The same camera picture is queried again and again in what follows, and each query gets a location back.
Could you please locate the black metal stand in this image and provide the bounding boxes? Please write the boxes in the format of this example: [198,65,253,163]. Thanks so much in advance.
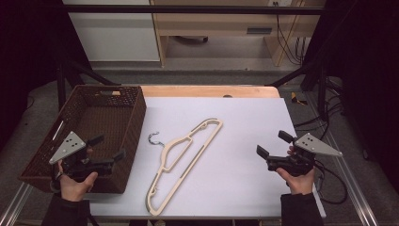
[56,58,121,111]
[265,57,329,118]

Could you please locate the aluminium rail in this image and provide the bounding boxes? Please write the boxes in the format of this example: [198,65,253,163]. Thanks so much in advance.
[0,183,33,226]
[305,93,379,226]

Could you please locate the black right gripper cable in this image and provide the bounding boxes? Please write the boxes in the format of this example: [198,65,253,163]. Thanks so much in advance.
[313,159,348,205]

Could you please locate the white table mat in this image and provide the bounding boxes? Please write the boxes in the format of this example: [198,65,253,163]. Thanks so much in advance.
[84,96,327,219]

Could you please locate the person's right hand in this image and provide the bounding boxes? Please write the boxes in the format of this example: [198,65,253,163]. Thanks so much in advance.
[276,168,316,196]

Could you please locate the black horizontal frame bar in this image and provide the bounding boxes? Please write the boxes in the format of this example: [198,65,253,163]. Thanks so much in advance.
[62,4,325,15]

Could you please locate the black floor cables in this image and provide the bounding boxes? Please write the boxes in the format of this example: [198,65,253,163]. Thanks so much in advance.
[294,74,345,150]

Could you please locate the white cabinet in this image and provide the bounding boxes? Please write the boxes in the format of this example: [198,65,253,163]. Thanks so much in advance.
[62,0,161,62]

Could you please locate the light wooden desk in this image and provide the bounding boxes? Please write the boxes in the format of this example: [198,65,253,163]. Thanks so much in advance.
[150,0,325,68]

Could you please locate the yellow and black tool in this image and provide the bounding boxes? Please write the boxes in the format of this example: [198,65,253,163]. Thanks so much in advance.
[290,91,309,106]

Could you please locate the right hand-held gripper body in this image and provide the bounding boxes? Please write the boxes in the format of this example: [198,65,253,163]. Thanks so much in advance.
[266,132,343,177]

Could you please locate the beige clothes hanger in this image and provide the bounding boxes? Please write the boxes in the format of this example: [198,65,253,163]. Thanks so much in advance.
[145,118,224,218]

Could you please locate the person's left hand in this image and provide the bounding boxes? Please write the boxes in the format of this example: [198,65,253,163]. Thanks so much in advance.
[57,163,99,202]

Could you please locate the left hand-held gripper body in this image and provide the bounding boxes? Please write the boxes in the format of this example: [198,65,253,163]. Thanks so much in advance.
[49,131,115,183]

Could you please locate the bundle of hanging cables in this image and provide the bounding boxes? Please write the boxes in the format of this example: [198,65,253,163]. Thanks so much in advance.
[273,1,305,66]

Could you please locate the brown woven basket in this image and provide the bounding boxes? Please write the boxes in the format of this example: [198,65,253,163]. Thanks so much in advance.
[18,84,148,194]

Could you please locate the black curtain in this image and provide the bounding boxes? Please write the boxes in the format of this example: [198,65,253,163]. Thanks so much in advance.
[0,0,93,152]
[300,0,399,194]

